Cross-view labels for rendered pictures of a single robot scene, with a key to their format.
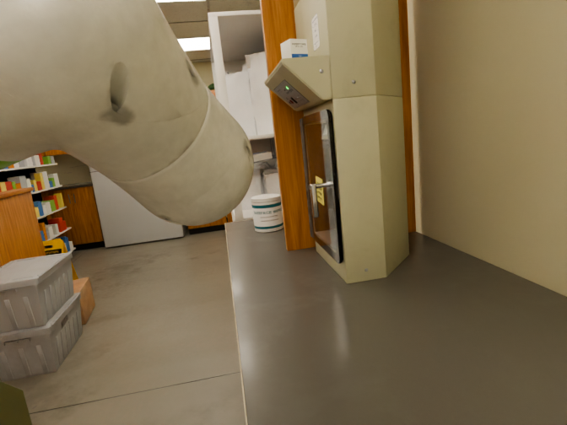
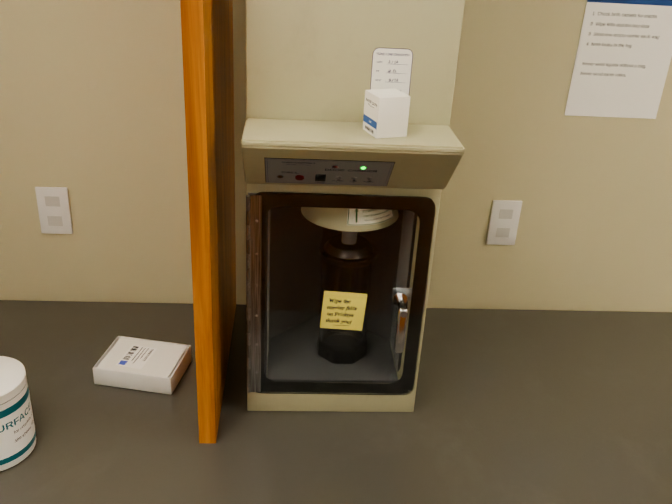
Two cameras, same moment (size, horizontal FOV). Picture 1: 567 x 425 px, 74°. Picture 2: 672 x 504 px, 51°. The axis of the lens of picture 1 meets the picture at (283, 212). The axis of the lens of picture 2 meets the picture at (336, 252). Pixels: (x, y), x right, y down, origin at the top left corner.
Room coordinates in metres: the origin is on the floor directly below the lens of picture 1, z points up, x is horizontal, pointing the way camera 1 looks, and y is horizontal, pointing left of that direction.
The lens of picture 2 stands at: (1.02, 0.95, 1.81)
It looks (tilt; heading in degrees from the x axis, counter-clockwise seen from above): 26 degrees down; 274
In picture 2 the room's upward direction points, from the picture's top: 3 degrees clockwise
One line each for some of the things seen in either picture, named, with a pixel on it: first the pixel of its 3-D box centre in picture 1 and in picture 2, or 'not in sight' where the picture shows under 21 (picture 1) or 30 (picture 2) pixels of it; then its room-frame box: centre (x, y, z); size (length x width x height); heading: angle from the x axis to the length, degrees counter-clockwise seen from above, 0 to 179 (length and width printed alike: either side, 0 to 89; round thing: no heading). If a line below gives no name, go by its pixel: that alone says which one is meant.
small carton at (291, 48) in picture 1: (294, 53); (386, 113); (1.04, -0.07, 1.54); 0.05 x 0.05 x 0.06; 27
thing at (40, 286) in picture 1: (29, 290); not in sight; (2.48, 1.78, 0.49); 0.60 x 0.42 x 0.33; 9
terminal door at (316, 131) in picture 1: (320, 184); (338, 301); (1.09, -0.11, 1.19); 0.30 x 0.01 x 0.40; 8
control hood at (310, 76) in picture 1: (294, 88); (349, 164); (1.08, -0.06, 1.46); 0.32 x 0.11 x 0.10; 9
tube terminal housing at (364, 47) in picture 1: (359, 131); (338, 201); (1.11, -0.25, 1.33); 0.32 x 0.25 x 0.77; 9
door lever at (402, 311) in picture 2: (320, 198); (399, 323); (0.98, -0.10, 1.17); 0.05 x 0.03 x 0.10; 98
